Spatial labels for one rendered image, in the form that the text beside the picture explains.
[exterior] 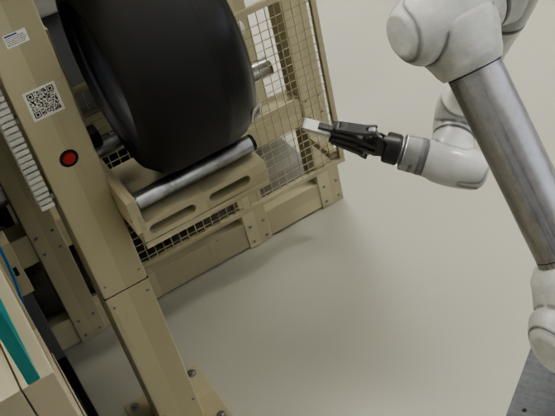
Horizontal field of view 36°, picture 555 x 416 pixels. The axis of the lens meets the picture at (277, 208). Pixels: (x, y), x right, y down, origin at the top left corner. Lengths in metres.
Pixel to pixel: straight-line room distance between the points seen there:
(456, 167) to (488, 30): 0.56
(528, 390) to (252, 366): 1.21
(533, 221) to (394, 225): 1.69
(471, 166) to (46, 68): 0.98
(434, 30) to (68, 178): 0.99
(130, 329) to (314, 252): 0.98
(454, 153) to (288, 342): 1.11
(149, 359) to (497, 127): 1.35
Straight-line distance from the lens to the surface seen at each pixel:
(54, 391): 1.30
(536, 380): 1.89
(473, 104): 1.54
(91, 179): 2.12
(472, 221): 3.21
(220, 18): 1.91
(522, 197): 1.56
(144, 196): 2.11
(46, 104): 2.00
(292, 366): 2.83
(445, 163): 2.02
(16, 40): 1.92
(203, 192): 2.15
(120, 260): 2.27
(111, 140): 2.35
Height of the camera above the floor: 2.15
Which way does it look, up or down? 39 degrees down
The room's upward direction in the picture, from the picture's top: 15 degrees counter-clockwise
